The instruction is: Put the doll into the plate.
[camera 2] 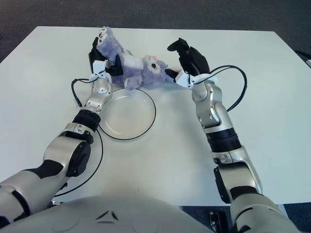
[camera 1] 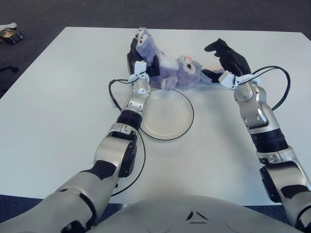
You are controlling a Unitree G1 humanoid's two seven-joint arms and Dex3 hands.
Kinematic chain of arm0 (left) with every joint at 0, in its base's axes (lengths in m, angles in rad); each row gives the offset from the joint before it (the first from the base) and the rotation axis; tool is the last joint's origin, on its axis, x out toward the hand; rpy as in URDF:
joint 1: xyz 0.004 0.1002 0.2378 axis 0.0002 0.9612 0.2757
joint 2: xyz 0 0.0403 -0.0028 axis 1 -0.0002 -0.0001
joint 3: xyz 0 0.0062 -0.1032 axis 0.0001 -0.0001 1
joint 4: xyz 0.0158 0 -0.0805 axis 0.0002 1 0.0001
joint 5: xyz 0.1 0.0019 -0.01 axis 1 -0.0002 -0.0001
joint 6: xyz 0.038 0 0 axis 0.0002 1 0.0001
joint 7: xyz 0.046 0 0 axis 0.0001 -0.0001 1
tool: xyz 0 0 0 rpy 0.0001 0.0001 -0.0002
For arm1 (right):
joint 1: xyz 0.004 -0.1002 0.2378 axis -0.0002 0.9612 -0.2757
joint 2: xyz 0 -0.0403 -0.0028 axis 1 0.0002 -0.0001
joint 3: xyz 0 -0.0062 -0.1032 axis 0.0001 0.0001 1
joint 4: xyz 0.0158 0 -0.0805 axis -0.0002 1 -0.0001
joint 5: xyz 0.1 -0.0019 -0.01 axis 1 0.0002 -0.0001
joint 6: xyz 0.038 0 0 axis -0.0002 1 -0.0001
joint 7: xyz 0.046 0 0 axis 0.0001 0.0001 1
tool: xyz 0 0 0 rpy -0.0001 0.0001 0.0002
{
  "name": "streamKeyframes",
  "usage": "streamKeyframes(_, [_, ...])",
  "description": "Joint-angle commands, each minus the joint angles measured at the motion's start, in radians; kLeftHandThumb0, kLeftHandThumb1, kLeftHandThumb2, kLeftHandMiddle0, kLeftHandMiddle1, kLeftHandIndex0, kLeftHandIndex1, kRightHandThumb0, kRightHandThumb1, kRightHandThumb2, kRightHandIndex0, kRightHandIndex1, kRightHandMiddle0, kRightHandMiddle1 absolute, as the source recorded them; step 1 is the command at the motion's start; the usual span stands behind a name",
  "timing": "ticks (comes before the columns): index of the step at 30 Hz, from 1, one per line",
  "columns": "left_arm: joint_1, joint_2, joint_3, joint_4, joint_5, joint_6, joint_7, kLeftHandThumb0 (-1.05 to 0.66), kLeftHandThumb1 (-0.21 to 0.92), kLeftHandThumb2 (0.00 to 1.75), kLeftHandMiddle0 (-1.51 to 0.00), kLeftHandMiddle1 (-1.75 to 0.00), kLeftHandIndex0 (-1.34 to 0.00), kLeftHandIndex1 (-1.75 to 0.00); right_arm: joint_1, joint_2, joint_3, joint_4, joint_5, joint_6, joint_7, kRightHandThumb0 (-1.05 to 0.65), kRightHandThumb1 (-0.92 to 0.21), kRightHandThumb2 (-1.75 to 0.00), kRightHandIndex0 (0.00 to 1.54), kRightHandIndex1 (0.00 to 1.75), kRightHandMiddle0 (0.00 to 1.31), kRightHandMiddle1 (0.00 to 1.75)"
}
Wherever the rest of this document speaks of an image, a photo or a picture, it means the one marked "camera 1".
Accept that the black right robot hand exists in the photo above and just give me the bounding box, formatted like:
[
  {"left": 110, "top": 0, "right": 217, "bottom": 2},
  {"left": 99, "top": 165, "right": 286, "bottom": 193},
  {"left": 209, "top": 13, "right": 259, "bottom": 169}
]
[{"left": 201, "top": 38, "right": 252, "bottom": 84}]

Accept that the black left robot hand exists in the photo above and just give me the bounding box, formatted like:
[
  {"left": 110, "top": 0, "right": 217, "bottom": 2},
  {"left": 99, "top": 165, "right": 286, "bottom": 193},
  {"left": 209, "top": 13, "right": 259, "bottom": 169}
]
[{"left": 126, "top": 37, "right": 160, "bottom": 77}]

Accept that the purple plush bunny doll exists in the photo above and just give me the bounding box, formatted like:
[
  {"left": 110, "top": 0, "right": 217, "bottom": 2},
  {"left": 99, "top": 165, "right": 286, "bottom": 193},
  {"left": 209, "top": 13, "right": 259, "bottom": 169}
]
[{"left": 135, "top": 27, "right": 225, "bottom": 92}]

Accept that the white plate with black rim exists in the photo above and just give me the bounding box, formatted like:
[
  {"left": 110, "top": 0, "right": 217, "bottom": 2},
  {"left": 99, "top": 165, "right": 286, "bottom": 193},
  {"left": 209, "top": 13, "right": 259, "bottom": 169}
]
[{"left": 139, "top": 88, "right": 194, "bottom": 142}]

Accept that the white right wrist sensor box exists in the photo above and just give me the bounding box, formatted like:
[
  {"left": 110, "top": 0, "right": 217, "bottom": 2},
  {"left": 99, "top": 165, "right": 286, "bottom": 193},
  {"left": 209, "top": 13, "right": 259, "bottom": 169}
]
[{"left": 218, "top": 71, "right": 262, "bottom": 89}]

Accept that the black and yellow box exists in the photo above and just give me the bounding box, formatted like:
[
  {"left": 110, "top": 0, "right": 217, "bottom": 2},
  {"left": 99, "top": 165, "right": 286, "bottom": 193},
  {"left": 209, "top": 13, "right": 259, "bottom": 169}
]
[{"left": 0, "top": 28, "right": 24, "bottom": 45}]

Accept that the grey robot torso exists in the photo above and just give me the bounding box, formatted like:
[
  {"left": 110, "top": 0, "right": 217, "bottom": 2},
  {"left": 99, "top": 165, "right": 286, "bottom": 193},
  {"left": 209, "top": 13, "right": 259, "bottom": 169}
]
[{"left": 89, "top": 194, "right": 296, "bottom": 233}]

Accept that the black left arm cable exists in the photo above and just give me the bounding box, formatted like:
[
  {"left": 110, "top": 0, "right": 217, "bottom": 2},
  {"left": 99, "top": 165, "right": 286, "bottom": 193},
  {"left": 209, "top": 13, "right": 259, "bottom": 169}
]
[{"left": 108, "top": 79, "right": 146, "bottom": 197}]

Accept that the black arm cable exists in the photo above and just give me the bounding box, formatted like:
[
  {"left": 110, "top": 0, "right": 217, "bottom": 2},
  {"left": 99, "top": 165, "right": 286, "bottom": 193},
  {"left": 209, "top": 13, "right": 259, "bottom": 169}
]
[
  {"left": 108, "top": 79, "right": 146, "bottom": 197},
  {"left": 251, "top": 65, "right": 291, "bottom": 111}
]

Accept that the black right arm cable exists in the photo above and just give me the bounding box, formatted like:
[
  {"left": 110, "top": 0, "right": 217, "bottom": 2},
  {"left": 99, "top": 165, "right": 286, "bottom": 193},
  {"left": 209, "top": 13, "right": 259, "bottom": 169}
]
[{"left": 251, "top": 65, "right": 291, "bottom": 111}]

